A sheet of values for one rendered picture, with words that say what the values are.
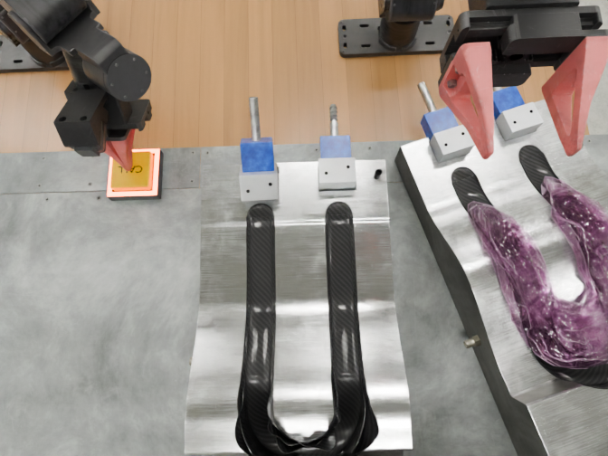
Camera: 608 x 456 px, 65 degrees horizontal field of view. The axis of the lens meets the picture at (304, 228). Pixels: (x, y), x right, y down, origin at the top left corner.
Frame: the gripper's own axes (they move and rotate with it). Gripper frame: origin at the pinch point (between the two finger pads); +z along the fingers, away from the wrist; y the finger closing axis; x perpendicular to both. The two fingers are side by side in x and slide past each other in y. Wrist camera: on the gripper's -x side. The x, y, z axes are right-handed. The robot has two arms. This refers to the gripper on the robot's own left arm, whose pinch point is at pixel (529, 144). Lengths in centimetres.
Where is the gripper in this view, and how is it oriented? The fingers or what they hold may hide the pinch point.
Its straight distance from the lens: 39.7
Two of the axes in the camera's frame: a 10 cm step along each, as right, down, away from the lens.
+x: 0.2, 2.2, 9.7
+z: 0.3, 9.7, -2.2
